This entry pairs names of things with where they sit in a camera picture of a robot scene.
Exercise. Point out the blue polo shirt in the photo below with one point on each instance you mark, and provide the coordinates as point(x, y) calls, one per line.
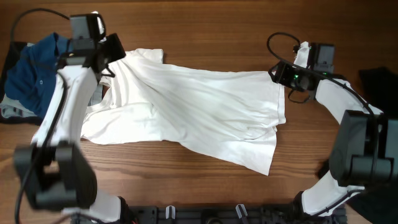
point(43, 56)

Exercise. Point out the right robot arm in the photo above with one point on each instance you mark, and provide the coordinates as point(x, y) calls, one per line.
point(325, 196)

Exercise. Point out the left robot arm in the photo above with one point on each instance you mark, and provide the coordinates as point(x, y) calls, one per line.
point(54, 174)

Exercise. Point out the black garment right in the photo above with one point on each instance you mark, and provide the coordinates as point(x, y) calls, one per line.
point(365, 150)

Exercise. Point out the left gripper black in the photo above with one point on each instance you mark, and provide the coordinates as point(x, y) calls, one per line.
point(119, 53)

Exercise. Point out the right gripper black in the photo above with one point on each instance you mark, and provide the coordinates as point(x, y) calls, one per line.
point(280, 72)

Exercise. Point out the white t-shirt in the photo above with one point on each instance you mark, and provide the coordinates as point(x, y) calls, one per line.
point(232, 116)

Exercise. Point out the light grey folded garment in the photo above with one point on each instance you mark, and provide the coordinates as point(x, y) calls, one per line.
point(27, 89)

